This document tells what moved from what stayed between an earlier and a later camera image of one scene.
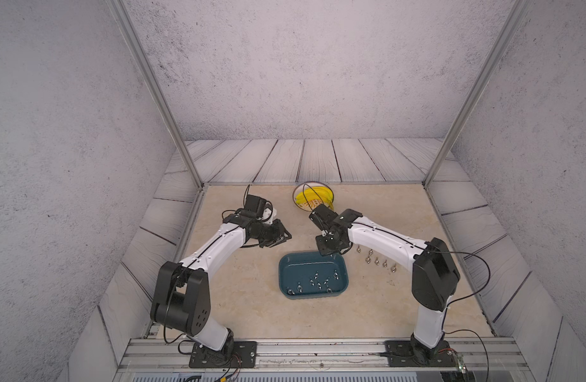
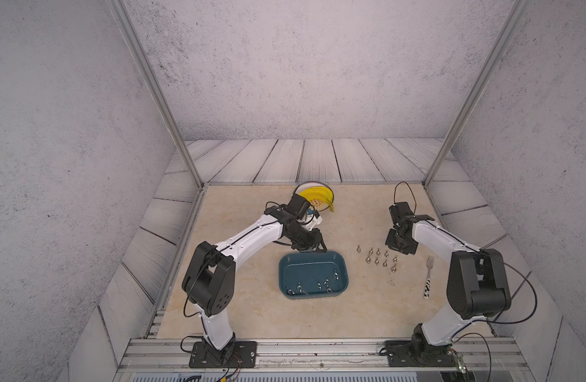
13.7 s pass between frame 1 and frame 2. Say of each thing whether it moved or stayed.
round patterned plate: stayed
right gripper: moved
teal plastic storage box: stayed
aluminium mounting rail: stayed
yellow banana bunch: stayed
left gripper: moved
